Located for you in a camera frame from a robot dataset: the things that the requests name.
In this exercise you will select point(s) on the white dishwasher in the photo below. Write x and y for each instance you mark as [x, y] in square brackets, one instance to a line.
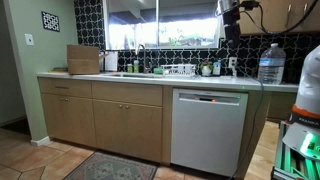
[208, 133]

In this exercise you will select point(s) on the brown cardboard box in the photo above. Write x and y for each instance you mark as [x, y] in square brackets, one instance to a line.
[83, 60]

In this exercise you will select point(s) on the white dish rack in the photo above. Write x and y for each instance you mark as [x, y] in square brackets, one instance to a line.
[180, 70]

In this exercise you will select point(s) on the wooden upper cabinet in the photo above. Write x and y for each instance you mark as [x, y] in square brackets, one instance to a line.
[276, 16]

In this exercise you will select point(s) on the white wall outlet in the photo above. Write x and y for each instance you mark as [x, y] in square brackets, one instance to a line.
[233, 62]

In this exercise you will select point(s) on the patterned floor rug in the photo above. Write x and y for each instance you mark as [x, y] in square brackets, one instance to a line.
[111, 166]

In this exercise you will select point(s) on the wooden cabinet door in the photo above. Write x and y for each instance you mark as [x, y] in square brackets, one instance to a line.
[52, 118]
[143, 133]
[80, 121]
[107, 128]

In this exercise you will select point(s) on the short green soap bottle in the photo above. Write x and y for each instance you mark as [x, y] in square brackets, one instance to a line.
[130, 68]

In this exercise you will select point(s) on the white mug with plant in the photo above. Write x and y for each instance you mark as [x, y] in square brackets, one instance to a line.
[206, 69]

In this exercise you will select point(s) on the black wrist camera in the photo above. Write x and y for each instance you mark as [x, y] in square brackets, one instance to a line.
[249, 4]

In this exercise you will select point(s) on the black white patterned wall art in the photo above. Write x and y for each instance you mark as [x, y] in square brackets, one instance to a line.
[50, 21]

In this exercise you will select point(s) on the large clear water bottle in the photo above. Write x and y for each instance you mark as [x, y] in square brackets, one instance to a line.
[271, 65]

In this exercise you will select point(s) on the chrome kitchen faucet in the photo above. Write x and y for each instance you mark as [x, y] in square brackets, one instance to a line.
[143, 55]

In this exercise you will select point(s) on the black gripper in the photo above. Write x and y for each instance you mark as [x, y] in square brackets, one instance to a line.
[231, 18]

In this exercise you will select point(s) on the wide wooden drawer front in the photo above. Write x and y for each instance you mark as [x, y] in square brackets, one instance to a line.
[126, 93]

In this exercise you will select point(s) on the flat board under box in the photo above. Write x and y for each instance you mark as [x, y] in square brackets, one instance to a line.
[59, 70]

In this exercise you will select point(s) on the green sponge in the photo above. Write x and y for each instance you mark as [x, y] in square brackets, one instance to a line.
[157, 70]

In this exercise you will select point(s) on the kitchen window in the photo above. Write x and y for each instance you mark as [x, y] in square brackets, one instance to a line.
[160, 26]

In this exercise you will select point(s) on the small bottle with blue label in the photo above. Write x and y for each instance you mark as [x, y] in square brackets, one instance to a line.
[216, 68]

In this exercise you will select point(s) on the white light switch plate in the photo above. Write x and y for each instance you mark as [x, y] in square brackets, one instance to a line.
[29, 39]

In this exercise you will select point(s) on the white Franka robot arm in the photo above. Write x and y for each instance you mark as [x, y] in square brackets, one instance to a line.
[308, 83]

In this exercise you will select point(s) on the narrow wooden drawer front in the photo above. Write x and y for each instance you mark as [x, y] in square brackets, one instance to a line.
[65, 87]

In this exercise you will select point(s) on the white paper roll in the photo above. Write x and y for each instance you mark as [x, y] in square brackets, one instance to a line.
[111, 61]

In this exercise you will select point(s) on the wooden base cabinet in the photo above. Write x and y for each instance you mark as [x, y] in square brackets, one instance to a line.
[166, 126]

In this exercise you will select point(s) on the tall green soap bottle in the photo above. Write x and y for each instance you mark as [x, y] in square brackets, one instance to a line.
[136, 66]

